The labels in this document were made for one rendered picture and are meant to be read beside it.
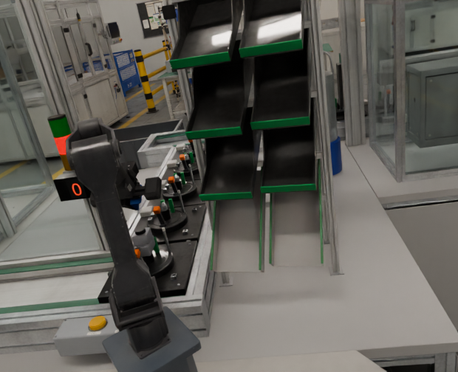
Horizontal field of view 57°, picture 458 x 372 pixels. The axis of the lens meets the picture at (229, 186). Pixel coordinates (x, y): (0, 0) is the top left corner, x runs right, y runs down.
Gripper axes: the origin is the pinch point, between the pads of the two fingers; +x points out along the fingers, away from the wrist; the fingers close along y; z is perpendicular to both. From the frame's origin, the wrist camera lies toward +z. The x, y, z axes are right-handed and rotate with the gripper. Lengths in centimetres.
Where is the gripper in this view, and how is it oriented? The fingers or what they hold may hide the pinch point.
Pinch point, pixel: (133, 201)
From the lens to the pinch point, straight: 116.5
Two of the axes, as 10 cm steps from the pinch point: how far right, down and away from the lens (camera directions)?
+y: -9.8, 1.3, 1.2
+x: 1.7, 5.5, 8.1
